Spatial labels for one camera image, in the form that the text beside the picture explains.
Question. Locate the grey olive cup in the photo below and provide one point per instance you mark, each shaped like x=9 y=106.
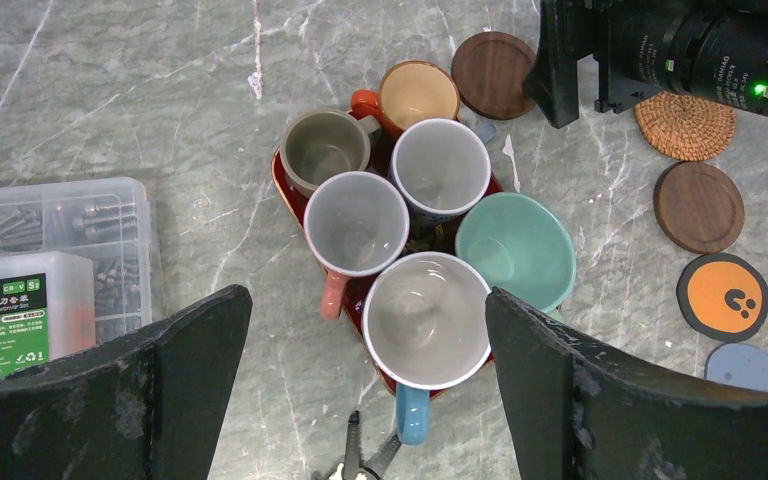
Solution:
x=326 y=142

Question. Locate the orange black rubber coaster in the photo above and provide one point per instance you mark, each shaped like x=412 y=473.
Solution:
x=723 y=296

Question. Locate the green labelled screwdriver box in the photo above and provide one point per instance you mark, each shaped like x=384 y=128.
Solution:
x=46 y=308

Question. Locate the dark blue white mug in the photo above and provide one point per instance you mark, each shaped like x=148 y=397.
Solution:
x=441 y=168

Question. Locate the woven rattan coaster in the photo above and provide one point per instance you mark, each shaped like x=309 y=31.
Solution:
x=686 y=128

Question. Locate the teal green cup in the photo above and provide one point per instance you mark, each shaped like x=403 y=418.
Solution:
x=518 y=245

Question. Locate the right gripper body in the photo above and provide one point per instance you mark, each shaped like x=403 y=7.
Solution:
x=569 y=31

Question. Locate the blue rubber coaster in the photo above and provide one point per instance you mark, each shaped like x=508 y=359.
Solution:
x=739 y=365

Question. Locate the orange red cup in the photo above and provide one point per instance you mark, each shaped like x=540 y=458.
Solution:
x=409 y=92

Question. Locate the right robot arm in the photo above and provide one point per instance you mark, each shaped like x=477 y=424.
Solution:
x=713 y=50

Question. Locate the dark wood coaster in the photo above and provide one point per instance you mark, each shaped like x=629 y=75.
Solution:
x=489 y=70
x=698 y=207

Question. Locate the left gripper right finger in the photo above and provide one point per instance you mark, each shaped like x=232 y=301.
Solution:
x=579 y=408

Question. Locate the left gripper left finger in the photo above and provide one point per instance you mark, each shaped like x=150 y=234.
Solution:
x=146 y=405

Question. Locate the clear plastic screw box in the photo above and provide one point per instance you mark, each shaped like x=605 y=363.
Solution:
x=109 y=221

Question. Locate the black handled pliers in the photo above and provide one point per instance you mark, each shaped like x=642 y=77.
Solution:
x=352 y=465

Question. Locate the red tray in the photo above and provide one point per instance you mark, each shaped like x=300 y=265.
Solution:
x=438 y=238

